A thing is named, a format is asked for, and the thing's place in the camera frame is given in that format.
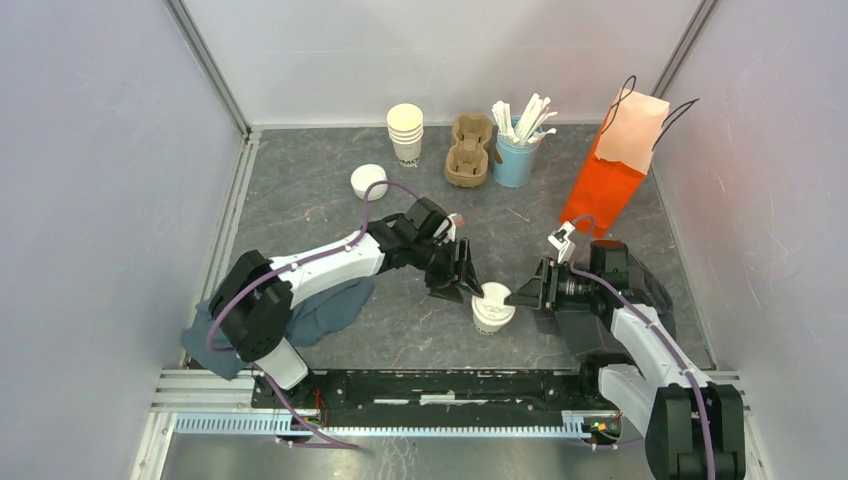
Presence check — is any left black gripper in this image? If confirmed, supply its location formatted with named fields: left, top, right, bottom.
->
left=409, top=237, right=483, bottom=305

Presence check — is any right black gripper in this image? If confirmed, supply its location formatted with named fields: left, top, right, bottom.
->
left=504, top=256, right=599, bottom=311

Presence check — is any lidded white coffee cup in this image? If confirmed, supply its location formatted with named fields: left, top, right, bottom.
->
left=471, top=282, right=516, bottom=335

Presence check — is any stack of white lids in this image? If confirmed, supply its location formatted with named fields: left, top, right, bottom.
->
left=350, top=164, right=388, bottom=201

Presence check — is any orange paper bag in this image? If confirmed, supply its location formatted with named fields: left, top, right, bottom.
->
left=559, top=75, right=698, bottom=238

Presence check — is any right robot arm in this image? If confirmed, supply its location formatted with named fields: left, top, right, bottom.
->
left=504, top=240, right=747, bottom=479

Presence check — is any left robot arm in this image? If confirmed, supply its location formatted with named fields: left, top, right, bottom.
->
left=202, top=214, right=483, bottom=408

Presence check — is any dark grey checked cloth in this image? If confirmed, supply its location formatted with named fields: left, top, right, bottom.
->
left=533, top=240, right=676, bottom=362

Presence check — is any brown cardboard cup carrier stack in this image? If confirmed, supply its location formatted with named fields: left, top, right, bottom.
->
left=444, top=113, right=493, bottom=188

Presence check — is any blue straw holder cup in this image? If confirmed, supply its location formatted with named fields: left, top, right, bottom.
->
left=492, top=130, right=541, bottom=188

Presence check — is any blue-grey cloth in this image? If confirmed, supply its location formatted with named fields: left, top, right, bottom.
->
left=181, top=277, right=375, bottom=380

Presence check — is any white wrapped straws bundle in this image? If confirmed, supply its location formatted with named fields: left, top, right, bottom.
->
left=491, top=93, right=557, bottom=147

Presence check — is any stack of paper cups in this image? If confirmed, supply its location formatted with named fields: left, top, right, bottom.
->
left=386, top=103, right=424, bottom=167

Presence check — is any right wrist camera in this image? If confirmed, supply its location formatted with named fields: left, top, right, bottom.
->
left=547, top=222, right=576, bottom=264

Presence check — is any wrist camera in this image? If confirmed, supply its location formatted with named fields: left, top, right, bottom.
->
left=547, top=222, right=576, bottom=264
left=404, top=197, right=458, bottom=245

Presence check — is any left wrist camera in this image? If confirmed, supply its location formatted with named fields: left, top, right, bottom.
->
left=404, top=197, right=458, bottom=245

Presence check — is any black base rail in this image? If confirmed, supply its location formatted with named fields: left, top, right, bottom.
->
left=285, top=368, right=624, bottom=431

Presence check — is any white cable duct strip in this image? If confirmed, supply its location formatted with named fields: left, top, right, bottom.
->
left=174, top=413, right=590, bottom=440

